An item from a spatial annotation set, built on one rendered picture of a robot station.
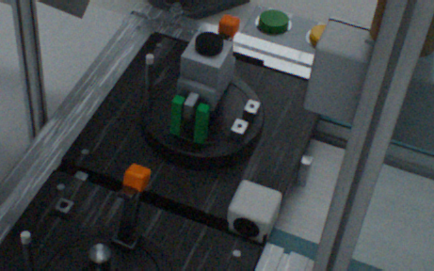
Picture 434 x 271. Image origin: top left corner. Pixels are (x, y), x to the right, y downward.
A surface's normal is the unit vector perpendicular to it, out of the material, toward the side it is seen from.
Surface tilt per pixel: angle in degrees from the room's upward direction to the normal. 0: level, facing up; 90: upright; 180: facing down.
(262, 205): 0
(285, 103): 0
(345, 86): 90
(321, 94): 90
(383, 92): 90
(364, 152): 90
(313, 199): 0
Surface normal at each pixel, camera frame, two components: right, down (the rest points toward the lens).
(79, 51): 0.03, -0.70
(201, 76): -0.40, 0.65
